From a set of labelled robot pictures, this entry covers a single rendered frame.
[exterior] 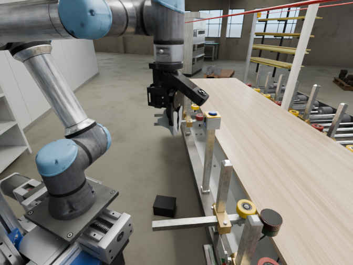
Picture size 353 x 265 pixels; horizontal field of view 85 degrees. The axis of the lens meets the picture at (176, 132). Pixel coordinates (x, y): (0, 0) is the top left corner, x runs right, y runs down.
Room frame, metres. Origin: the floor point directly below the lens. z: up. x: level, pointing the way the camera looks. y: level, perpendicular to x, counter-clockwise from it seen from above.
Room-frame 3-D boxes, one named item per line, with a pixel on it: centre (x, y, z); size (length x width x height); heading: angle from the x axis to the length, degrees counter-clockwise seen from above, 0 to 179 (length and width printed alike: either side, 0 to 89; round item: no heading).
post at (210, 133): (0.88, -0.18, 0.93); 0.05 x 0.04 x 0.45; 5
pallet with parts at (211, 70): (7.25, -1.60, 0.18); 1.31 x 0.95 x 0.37; 154
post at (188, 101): (1.61, -0.11, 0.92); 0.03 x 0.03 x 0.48; 5
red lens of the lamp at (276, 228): (0.37, -0.27, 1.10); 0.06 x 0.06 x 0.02
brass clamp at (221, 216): (0.59, -0.21, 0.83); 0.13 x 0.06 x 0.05; 5
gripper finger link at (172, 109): (0.49, 0.01, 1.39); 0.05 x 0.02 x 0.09; 155
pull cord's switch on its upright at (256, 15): (3.02, -1.09, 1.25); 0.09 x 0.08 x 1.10; 5
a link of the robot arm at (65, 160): (0.50, 0.37, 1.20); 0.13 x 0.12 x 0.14; 162
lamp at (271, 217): (0.37, -0.27, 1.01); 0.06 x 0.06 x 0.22; 5
